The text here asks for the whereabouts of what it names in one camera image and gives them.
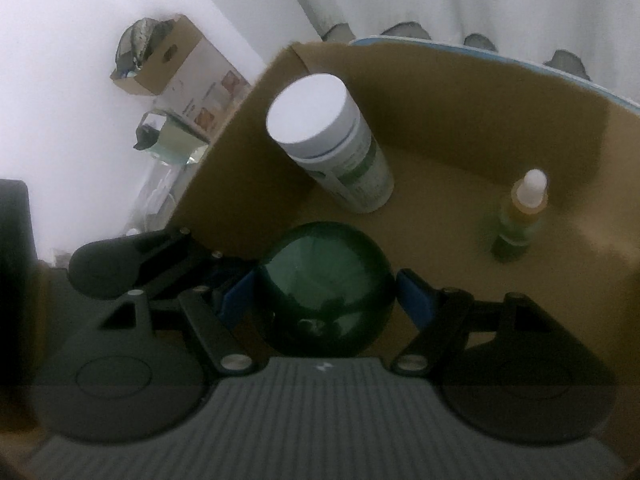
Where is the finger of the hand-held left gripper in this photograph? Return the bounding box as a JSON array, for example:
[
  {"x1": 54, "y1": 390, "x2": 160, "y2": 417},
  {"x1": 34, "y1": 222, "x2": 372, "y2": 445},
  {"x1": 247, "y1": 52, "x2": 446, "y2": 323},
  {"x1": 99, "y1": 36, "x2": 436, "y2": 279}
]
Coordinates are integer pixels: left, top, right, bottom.
[{"x1": 142, "y1": 226, "x2": 256, "y2": 311}]

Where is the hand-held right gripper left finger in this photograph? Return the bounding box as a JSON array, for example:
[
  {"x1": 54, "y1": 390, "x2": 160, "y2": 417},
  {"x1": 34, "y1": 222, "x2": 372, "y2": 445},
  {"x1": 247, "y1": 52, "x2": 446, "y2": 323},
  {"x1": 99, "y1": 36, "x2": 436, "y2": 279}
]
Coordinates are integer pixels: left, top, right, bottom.
[{"x1": 75, "y1": 267, "x2": 260, "y2": 376}]

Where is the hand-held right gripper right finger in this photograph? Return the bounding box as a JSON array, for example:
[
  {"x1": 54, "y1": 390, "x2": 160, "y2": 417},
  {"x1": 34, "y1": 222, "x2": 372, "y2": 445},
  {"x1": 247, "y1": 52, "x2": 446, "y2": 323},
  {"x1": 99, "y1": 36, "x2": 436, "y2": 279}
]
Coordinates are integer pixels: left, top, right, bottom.
[{"x1": 390, "y1": 268, "x2": 571, "y2": 376}]

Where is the dark green glass ball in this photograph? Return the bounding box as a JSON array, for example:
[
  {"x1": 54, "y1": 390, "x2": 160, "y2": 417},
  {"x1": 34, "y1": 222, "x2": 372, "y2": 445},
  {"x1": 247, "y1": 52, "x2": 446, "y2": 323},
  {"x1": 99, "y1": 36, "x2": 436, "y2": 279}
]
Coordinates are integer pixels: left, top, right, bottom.
[{"x1": 255, "y1": 222, "x2": 396, "y2": 358}]

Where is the small green dropper bottle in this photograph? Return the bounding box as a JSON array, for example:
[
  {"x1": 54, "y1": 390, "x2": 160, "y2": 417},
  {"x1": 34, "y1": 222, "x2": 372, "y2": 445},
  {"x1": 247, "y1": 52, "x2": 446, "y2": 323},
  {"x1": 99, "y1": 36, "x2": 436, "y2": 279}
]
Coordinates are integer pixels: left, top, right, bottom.
[{"x1": 490, "y1": 169, "x2": 550, "y2": 263}]

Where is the brown cardboard box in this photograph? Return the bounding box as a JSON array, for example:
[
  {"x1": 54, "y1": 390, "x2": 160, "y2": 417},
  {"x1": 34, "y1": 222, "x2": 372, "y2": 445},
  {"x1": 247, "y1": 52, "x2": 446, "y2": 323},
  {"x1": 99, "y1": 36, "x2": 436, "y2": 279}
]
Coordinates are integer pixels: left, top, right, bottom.
[{"x1": 170, "y1": 41, "x2": 640, "y2": 466}]

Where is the white pill bottle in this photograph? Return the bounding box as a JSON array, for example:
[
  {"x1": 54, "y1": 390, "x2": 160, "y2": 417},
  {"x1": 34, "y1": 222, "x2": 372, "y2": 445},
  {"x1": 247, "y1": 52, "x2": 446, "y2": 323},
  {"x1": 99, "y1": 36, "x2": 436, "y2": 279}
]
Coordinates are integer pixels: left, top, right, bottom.
[{"x1": 266, "y1": 74, "x2": 396, "y2": 213}]

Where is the clear plastic packaging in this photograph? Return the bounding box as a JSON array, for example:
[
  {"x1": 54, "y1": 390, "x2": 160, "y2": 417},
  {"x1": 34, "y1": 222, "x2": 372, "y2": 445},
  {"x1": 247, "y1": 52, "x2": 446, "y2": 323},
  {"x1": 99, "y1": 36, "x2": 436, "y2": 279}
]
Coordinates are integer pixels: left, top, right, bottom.
[{"x1": 132, "y1": 167, "x2": 178, "y2": 236}]

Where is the printed cardboard carton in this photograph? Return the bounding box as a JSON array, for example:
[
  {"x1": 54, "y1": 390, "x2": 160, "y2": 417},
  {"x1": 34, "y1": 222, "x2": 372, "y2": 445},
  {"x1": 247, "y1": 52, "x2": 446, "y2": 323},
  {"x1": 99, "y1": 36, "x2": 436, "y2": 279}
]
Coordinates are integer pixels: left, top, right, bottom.
[{"x1": 110, "y1": 14, "x2": 251, "y2": 141}]

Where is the dark plastic bag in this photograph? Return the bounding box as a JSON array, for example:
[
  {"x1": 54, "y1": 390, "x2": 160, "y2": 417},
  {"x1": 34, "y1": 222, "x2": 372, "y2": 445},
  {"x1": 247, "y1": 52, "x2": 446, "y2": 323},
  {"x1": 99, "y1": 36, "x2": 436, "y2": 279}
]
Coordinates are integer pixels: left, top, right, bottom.
[{"x1": 116, "y1": 17, "x2": 176, "y2": 78}]

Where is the blue printed table mat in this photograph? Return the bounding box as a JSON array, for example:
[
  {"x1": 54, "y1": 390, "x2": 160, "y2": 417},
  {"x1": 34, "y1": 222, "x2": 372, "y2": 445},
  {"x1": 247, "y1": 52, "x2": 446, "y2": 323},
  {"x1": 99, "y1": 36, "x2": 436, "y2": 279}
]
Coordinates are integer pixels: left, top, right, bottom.
[{"x1": 350, "y1": 35, "x2": 640, "y2": 108}]

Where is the white curtain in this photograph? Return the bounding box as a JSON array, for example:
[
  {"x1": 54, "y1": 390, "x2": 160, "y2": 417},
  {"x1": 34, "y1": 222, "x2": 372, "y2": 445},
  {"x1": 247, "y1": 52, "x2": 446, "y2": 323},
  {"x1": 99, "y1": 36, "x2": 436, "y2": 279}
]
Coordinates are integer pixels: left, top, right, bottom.
[{"x1": 175, "y1": 0, "x2": 640, "y2": 106}]

